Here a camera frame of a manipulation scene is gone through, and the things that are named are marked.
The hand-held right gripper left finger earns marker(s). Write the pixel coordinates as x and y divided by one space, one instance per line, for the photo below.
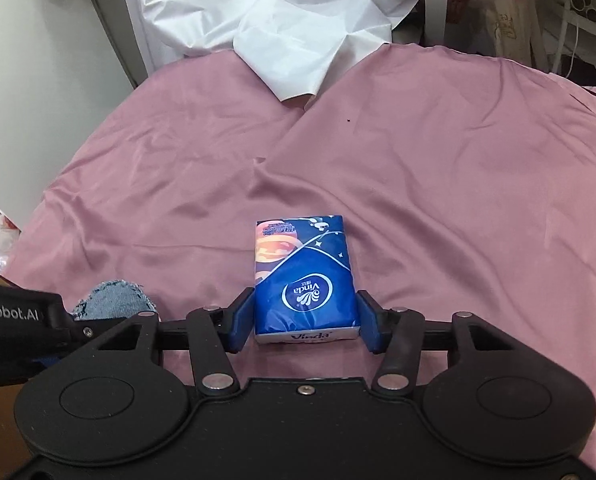
240 317

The white metal rack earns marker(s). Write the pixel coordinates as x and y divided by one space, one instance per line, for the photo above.
560 35

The blue tissue pack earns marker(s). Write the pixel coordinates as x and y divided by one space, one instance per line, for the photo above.
303 280

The grey door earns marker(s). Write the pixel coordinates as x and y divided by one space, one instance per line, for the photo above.
120 35

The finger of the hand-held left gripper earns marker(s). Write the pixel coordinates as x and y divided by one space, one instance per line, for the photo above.
93 330

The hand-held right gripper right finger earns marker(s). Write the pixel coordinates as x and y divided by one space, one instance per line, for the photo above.
368 322

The beige shopping bag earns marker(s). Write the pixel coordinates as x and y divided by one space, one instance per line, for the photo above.
508 20

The grey-blue frayed cloth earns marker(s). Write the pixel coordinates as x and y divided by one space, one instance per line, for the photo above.
113 300

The white table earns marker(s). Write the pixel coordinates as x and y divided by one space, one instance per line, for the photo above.
435 0

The pink bed sheet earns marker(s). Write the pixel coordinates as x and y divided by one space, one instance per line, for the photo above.
428 185

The white crumpled sheet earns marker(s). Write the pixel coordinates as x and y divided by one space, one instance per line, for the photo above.
278 10

